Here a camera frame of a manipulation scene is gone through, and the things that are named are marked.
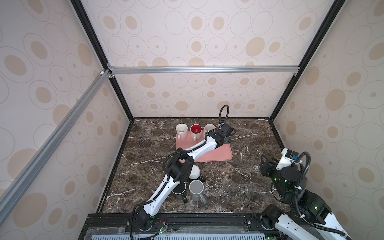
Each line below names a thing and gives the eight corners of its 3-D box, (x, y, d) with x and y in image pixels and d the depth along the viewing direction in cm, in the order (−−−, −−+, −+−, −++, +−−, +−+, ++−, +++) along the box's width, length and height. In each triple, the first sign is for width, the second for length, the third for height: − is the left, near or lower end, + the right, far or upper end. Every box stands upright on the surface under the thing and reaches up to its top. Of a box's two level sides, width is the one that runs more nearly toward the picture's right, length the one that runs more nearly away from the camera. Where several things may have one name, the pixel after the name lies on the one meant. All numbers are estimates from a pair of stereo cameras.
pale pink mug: (179, 144, 107) (178, 135, 98) (176, 133, 113) (174, 124, 105) (190, 141, 108) (189, 132, 100) (186, 131, 114) (185, 121, 106)
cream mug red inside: (190, 144, 107) (190, 135, 99) (190, 132, 114) (190, 123, 106) (201, 144, 107) (202, 135, 99) (201, 132, 114) (202, 123, 106)
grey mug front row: (189, 204, 81) (188, 198, 72) (189, 186, 87) (189, 179, 78) (204, 204, 81) (205, 198, 72) (203, 187, 87) (204, 179, 79)
